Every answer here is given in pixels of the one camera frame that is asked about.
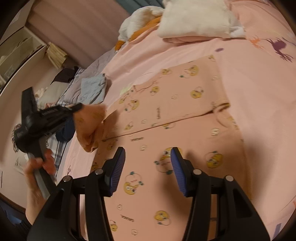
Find pink duck print pajama garment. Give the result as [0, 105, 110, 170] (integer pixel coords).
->
[75, 55, 251, 241]

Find person's left hand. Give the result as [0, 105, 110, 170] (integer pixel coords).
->
[24, 149, 56, 189]

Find plaid grey pillow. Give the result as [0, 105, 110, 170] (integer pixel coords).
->
[37, 67, 84, 170]

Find dark navy garment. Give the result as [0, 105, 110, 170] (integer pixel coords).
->
[55, 117, 76, 142]

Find grey folded garment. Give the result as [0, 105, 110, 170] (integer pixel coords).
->
[78, 73, 107, 104]

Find white shelf unit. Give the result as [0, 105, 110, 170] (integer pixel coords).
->
[1, 27, 47, 88]

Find white goose plush toy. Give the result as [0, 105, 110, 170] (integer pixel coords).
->
[114, 6, 165, 51]

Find pink animal print bedsheet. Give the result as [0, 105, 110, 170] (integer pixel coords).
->
[63, 1, 295, 238]

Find teal grey curtain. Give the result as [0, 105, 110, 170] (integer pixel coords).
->
[116, 0, 164, 9]

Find pink folded garment under white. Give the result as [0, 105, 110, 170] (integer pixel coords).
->
[163, 36, 214, 44]

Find white folded fleece garment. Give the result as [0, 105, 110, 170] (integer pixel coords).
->
[158, 0, 245, 39]

